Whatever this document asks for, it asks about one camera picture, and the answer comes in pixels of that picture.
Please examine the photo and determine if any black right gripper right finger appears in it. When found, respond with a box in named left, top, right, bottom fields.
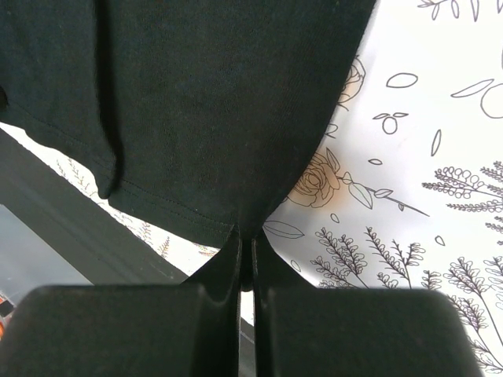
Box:
left=251, top=235, right=481, bottom=377

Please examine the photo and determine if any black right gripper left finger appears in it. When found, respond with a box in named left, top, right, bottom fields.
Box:
left=1, top=231, right=240, bottom=376

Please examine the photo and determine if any black t-shirt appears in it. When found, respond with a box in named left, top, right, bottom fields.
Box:
left=1, top=1, right=375, bottom=247

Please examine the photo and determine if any floral patterned table mat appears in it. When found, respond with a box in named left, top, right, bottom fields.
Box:
left=1, top=1, right=502, bottom=376

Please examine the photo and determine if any aluminium front rail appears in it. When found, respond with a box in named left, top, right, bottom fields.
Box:
left=1, top=134, right=256, bottom=376

